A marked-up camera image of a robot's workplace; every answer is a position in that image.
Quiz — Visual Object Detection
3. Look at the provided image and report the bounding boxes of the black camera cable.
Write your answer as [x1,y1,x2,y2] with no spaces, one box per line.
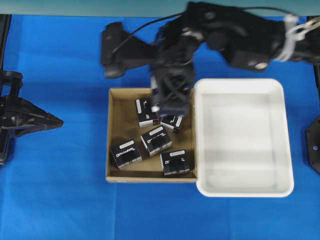
[111,6,293,55]

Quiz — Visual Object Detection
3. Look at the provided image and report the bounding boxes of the brown cardboard box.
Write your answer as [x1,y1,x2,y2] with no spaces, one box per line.
[105,88,198,183]

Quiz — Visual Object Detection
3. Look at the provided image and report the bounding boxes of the blue table cloth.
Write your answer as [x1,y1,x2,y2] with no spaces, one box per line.
[0,15,320,240]

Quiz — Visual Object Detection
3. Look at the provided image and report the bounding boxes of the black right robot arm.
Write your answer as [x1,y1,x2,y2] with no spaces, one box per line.
[150,2,320,116]

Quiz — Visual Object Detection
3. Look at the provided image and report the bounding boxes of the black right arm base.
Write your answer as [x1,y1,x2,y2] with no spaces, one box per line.
[305,116,320,174]

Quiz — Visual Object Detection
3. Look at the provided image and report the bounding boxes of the black box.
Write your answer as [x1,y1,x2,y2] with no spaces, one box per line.
[110,139,143,170]
[135,98,160,128]
[150,75,171,117]
[160,149,190,176]
[140,126,172,157]
[160,115,184,133]

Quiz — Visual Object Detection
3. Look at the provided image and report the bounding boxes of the white plastic tray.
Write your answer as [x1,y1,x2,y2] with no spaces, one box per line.
[194,78,295,198]

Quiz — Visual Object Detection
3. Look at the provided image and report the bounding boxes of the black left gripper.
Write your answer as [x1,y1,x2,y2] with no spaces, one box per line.
[0,70,64,137]

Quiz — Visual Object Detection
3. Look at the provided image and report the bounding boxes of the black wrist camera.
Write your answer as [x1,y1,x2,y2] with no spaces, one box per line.
[101,22,157,79]

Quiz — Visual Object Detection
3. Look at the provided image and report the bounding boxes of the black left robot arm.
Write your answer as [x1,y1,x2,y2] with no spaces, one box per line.
[0,14,64,166]

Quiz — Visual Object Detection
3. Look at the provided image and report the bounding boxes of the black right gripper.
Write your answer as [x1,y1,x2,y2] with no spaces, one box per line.
[150,14,207,116]

